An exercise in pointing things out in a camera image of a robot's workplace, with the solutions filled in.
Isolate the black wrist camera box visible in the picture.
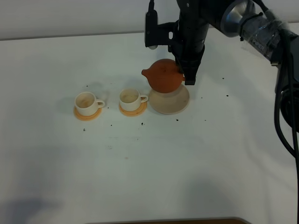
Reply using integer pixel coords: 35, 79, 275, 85
144, 0, 178, 49

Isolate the left white teacup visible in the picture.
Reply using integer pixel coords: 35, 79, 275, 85
75, 91, 106, 116

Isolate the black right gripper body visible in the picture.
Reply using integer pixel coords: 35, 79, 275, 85
170, 0, 209, 61

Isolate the beige ceramic teapot saucer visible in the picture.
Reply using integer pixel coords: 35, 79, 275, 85
149, 84, 190, 115

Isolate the white teacup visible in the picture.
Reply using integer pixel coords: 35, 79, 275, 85
75, 91, 106, 116
119, 89, 149, 112

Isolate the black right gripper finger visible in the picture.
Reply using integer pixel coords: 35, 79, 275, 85
181, 59, 201, 85
172, 52, 184, 74

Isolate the brown clay teapot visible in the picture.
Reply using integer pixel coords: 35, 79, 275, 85
142, 59, 185, 93

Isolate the left orange wooden coaster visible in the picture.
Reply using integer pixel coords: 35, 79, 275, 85
73, 105, 103, 122

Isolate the right orange wooden coaster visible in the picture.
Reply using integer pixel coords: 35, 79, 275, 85
119, 102, 147, 117

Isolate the orange wooden coaster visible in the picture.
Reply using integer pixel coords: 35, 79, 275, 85
73, 105, 103, 122
119, 102, 147, 117

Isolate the right white teacup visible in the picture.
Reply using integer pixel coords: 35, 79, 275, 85
119, 89, 149, 112

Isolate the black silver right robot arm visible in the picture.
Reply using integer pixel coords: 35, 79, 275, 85
175, 0, 299, 128

